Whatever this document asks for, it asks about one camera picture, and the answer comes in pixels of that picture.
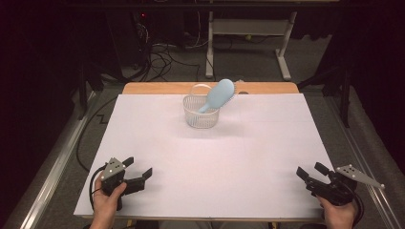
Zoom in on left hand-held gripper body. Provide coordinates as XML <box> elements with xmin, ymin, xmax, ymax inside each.
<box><xmin>100</xmin><ymin>156</ymin><xmax>127</xmax><ymax>197</ymax></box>

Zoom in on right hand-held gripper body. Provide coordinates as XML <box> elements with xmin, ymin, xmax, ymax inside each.
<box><xmin>324</xmin><ymin>163</ymin><xmax>386</xmax><ymax>207</ymax></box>

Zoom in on white plastic basket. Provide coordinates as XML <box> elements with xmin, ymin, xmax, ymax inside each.
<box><xmin>182</xmin><ymin>83</ymin><xmax>222</xmax><ymax>130</ymax></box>

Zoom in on light blue hairbrush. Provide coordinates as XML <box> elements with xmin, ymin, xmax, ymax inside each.
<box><xmin>198</xmin><ymin>78</ymin><xmax>237</xmax><ymax>115</ymax></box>

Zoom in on person's right hand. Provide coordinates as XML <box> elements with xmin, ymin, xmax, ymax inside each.
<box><xmin>316</xmin><ymin>196</ymin><xmax>358</xmax><ymax>229</ymax></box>

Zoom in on person's left hand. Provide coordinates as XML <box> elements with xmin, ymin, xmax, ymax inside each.
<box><xmin>90</xmin><ymin>182</ymin><xmax>128</xmax><ymax>228</ymax></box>

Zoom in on black metal stand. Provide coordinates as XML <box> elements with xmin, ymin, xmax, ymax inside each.
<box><xmin>297</xmin><ymin>60</ymin><xmax>355</xmax><ymax>129</ymax></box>
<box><xmin>75</xmin><ymin>61</ymin><xmax>105</xmax><ymax>121</ymax></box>

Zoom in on black computer tower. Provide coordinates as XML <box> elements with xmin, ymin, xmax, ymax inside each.
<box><xmin>106</xmin><ymin>10</ymin><xmax>154</xmax><ymax>70</ymax></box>

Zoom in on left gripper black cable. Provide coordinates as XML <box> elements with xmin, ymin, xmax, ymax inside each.
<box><xmin>89</xmin><ymin>164</ymin><xmax>108</xmax><ymax>212</ymax></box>

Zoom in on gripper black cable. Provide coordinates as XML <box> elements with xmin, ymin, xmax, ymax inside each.
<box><xmin>89</xmin><ymin>164</ymin><xmax>108</xmax><ymax>212</ymax></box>
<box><xmin>351</xmin><ymin>190</ymin><xmax>366</xmax><ymax>227</ymax></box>

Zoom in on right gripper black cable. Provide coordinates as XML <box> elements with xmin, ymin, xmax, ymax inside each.
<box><xmin>351</xmin><ymin>190</ymin><xmax>366</xmax><ymax>227</ymax></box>

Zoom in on metal floor rail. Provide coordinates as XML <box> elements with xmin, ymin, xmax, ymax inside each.
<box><xmin>324</xmin><ymin>94</ymin><xmax>405</xmax><ymax>229</ymax></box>
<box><xmin>18</xmin><ymin>91</ymin><xmax>97</xmax><ymax>229</ymax></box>

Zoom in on long black floor cable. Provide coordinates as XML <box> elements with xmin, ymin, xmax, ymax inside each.
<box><xmin>75</xmin><ymin>95</ymin><xmax>119</xmax><ymax>173</ymax></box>

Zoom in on bundle of floor cables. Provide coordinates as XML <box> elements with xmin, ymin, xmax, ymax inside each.
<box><xmin>137</xmin><ymin>41</ymin><xmax>203</xmax><ymax>82</ymax></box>

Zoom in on white metal desk frame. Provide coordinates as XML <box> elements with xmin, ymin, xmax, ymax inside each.
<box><xmin>204</xmin><ymin>10</ymin><xmax>299</xmax><ymax>82</ymax></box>

